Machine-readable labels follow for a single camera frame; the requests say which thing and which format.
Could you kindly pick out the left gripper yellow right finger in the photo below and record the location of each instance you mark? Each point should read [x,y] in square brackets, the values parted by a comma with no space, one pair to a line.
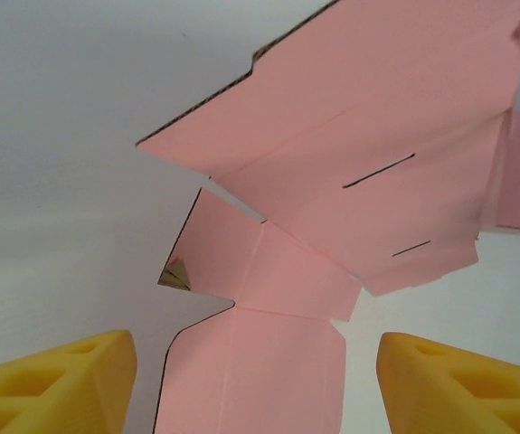
[467,393]

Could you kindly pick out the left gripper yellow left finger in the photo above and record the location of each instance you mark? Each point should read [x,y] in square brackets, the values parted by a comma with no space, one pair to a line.
[60,389]

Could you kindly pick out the pink paper box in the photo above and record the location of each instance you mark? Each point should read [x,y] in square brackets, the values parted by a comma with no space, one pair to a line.
[332,135]

